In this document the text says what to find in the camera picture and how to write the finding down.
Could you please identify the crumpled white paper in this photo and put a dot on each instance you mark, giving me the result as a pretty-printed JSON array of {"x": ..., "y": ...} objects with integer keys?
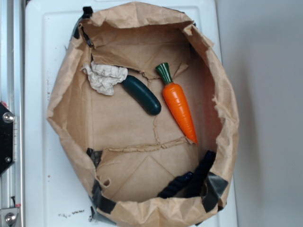
[{"x": 103, "y": 78}]

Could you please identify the silver corner bracket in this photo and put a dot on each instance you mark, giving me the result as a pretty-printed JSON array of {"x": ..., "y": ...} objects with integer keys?
[{"x": 9, "y": 217}]

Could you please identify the brown paper bag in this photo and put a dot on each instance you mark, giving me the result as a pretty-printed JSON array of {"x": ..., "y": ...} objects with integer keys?
[{"x": 123, "y": 156}]

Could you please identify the aluminium frame rail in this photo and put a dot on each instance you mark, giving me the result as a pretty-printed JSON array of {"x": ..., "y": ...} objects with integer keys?
[{"x": 12, "y": 44}]

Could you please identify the orange toy carrot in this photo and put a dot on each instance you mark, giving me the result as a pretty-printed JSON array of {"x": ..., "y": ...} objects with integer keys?
[{"x": 176, "y": 101}]

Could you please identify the dark green toy cucumber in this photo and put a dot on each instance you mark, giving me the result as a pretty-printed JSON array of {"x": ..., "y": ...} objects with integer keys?
[{"x": 141, "y": 93}]

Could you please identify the black mounting plate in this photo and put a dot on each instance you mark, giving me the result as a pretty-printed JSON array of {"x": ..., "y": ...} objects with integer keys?
[{"x": 6, "y": 138}]

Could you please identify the dark blue rope handle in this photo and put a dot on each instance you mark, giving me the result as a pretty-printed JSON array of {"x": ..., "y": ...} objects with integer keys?
[{"x": 192, "y": 181}]

